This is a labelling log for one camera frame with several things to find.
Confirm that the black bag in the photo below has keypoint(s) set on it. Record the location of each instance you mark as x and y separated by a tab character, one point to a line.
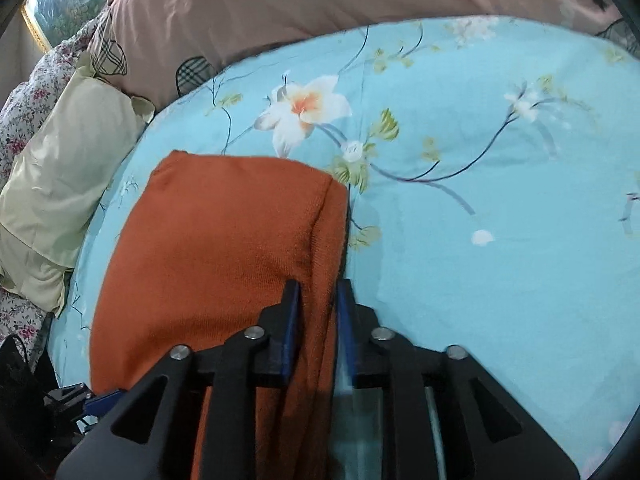
25	410

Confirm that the white and red floral blanket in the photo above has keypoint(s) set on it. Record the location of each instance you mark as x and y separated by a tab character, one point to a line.
30	105

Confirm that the landscape wall picture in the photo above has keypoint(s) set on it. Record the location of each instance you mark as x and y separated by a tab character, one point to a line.
65	5

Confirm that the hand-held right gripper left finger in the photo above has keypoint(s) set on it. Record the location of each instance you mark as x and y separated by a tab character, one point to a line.
292	332

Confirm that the light blue floral bedsheet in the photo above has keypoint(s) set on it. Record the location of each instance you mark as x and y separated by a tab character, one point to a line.
475	260

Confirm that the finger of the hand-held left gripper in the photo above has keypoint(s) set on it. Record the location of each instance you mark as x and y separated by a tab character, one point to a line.
102	402

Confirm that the cream pillow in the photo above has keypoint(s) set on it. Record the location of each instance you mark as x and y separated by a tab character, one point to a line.
60	160

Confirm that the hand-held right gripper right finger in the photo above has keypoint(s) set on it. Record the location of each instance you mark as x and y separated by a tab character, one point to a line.
346	332

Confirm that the pink quilt with plaid hearts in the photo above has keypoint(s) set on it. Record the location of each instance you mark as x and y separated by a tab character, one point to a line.
350	0

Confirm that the orange knit short-sleeve sweater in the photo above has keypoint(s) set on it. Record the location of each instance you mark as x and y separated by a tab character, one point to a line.
210	240

